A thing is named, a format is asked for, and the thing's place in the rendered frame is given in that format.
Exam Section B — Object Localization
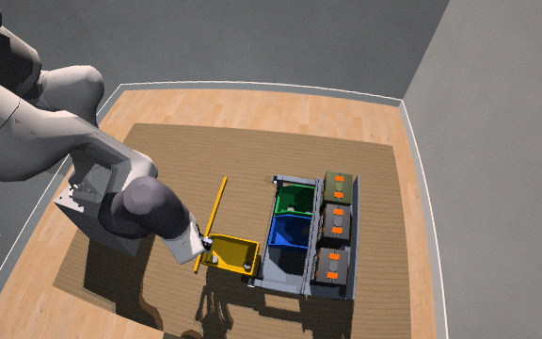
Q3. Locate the yellow bin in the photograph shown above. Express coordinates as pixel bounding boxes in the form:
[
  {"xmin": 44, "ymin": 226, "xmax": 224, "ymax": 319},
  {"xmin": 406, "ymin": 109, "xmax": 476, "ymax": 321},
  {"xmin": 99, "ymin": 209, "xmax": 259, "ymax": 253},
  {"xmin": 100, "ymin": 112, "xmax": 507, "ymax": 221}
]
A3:
[{"xmin": 201, "ymin": 234, "xmax": 259, "ymax": 277}]

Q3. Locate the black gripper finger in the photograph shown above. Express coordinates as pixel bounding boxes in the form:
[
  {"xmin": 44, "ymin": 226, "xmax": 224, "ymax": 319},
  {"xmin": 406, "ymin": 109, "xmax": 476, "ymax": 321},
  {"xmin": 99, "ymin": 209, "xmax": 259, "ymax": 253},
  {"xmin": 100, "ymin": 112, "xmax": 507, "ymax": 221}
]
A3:
[{"xmin": 200, "ymin": 236, "xmax": 214, "ymax": 254}]

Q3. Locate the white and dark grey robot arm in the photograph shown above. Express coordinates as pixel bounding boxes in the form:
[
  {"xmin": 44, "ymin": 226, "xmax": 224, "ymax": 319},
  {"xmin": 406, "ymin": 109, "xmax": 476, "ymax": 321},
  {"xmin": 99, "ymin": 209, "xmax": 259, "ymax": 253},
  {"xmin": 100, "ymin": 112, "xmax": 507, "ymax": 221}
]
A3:
[{"xmin": 0, "ymin": 9, "xmax": 205, "ymax": 265}]

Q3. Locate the grey metal bin shelf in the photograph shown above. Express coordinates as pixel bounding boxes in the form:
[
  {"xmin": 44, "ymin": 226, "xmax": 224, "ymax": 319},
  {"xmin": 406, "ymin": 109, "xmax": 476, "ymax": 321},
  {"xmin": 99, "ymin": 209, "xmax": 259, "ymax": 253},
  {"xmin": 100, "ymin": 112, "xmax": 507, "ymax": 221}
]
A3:
[{"xmin": 248, "ymin": 174, "xmax": 359, "ymax": 300}]

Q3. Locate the blue open bin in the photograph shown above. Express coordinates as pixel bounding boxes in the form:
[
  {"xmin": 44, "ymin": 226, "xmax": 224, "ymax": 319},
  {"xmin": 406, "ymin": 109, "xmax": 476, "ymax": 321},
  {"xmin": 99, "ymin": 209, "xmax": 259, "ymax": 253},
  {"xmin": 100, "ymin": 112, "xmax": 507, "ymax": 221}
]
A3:
[{"xmin": 268, "ymin": 215, "xmax": 311, "ymax": 253}]

